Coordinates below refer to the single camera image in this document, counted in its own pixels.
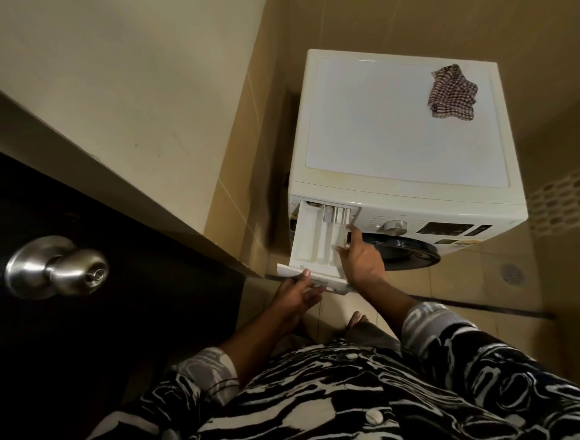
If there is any round floor drain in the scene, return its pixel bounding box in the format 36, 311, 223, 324
500, 263, 526, 286

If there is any white detergent drawer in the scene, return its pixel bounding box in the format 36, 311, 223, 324
275, 200, 362, 296

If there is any black white patterned shirt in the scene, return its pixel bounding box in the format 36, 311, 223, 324
88, 303, 580, 440

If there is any dark wooden door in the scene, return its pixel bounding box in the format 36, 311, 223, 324
0, 152, 247, 440

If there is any silver door knob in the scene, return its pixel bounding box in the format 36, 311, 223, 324
5, 236, 110, 301

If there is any person's left hand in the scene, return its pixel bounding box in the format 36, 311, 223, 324
270, 269, 325, 330

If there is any person's right hand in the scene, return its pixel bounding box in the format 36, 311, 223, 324
335, 223, 387, 291

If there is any person's left forearm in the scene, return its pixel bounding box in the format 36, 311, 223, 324
217, 313, 295, 388

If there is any white front-load washing machine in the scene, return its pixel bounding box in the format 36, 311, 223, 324
287, 49, 529, 272

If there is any person's right forearm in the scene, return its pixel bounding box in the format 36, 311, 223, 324
356, 277, 420, 338

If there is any dark washing machine door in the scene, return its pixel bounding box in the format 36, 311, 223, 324
360, 233, 441, 272

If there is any checkered cloth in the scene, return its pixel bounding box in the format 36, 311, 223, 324
427, 64, 479, 121

